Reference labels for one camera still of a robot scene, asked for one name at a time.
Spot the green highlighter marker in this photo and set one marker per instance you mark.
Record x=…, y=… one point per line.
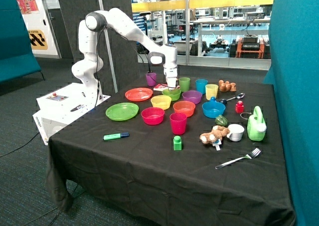
x=116, y=136

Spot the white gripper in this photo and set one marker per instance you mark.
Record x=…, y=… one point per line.
x=171, y=77

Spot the brown plush toy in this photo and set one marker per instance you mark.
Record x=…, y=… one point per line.
x=226, y=86

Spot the pink white book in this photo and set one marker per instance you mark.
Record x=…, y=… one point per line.
x=160, y=87

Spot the dark grey partition panel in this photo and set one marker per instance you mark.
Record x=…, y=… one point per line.
x=125, y=59

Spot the green toy pepper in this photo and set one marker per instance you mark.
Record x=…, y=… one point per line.
x=221, y=121

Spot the yellow plastic bowl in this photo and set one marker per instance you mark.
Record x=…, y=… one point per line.
x=161, y=101

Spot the green toy watering can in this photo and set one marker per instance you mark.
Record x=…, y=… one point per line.
x=256, y=126

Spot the green plastic cup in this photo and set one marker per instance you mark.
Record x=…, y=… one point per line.
x=184, y=83

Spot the green toy block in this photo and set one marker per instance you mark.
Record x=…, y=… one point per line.
x=177, y=143

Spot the white ceramic cup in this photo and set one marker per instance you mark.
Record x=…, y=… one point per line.
x=236, y=132

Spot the black tablecloth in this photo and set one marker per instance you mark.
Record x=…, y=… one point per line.
x=143, y=175

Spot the black pen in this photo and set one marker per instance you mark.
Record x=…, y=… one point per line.
x=77, y=108

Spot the metal spoon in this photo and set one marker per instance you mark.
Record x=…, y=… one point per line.
x=239, y=96

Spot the teal partition wall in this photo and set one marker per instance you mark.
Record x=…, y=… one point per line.
x=294, y=73

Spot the brown white plush dog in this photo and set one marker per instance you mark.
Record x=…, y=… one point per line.
x=215, y=137

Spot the orange plastic bowl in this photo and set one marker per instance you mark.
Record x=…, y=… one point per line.
x=185, y=107

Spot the orange plastic plate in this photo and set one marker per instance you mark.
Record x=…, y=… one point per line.
x=139, y=94

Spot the purple plastic cup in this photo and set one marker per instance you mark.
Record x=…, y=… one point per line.
x=151, y=78

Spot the green plastic plate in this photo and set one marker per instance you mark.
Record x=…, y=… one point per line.
x=122, y=111

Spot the blue plastic cup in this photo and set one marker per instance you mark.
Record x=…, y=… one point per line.
x=201, y=85

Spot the pink plastic cup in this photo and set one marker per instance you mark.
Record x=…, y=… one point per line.
x=178, y=123

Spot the yellow plastic cup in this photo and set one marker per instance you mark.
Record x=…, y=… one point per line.
x=211, y=90

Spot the teal sofa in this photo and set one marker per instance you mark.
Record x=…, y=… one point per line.
x=16, y=57

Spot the purple plastic bowl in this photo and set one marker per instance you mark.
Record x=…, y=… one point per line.
x=192, y=96

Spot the pink plastic bowl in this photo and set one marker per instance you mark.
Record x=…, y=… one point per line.
x=152, y=115

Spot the metal fork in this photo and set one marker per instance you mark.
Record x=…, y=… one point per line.
x=253, y=154

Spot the blue plastic bowl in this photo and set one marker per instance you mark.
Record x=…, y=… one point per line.
x=212, y=108

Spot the green plastic bowl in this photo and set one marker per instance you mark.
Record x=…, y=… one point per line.
x=174, y=94

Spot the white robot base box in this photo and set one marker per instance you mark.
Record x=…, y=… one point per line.
x=54, y=108

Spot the black camera stand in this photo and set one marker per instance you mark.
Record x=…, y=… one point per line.
x=149, y=66

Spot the red toy block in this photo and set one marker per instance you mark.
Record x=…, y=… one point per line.
x=239, y=107

